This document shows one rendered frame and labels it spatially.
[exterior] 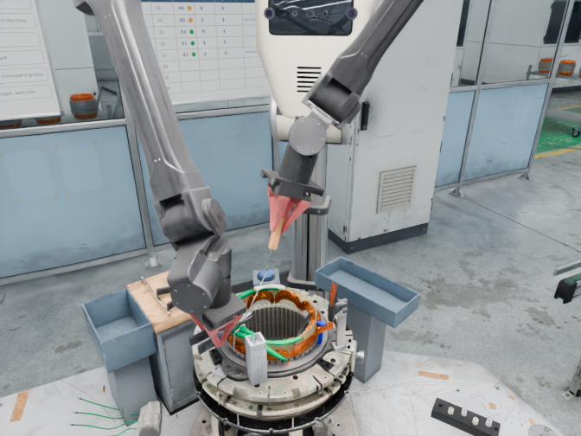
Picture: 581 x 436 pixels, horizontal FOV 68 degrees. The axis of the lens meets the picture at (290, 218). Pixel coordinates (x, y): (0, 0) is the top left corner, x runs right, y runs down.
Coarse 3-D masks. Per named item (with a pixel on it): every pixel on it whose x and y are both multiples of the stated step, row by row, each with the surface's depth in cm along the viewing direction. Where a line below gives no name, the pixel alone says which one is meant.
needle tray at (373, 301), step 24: (336, 264) 119; (336, 288) 109; (360, 288) 113; (384, 288) 112; (408, 288) 106; (360, 312) 108; (384, 312) 100; (408, 312) 102; (360, 336) 110; (384, 336) 115
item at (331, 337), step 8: (320, 312) 92; (328, 336) 85; (328, 344) 83; (328, 352) 82; (224, 360) 79; (224, 368) 78; (232, 368) 78; (240, 368) 78; (304, 368) 78; (232, 376) 76; (240, 376) 76; (248, 376) 76; (272, 376) 76; (280, 376) 76
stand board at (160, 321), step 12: (156, 276) 111; (132, 288) 106; (144, 288) 106; (156, 288) 106; (144, 300) 101; (168, 300) 101; (144, 312) 98; (156, 312) 97; (180, 312) 97; (156, 324) 94; (168, 324) 96
